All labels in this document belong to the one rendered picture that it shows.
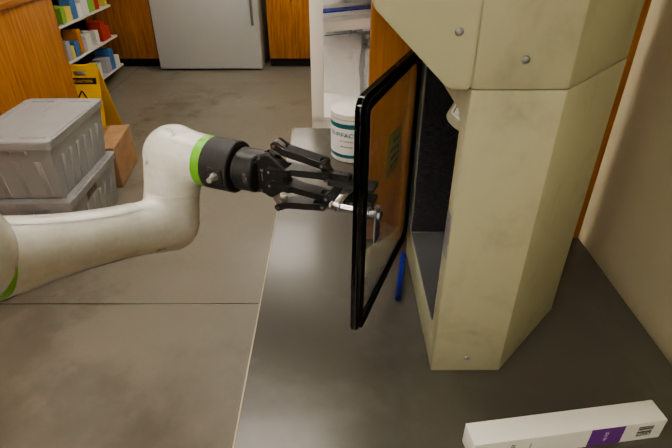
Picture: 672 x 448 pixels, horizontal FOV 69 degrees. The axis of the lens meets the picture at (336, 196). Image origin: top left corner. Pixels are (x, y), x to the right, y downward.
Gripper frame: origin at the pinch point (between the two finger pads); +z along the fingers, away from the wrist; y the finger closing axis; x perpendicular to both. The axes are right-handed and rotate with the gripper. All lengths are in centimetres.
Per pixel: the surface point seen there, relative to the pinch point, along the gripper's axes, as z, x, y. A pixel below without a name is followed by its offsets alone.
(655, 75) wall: 44, 40, 12
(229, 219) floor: -126, 135, -119
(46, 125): -195, 91, -54
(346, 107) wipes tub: -25, 62, -11
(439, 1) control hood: 13.1, -9.9, 30.5
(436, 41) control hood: 13.2, -9.9, 26.5
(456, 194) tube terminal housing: 17.4, -8.0, 7.2
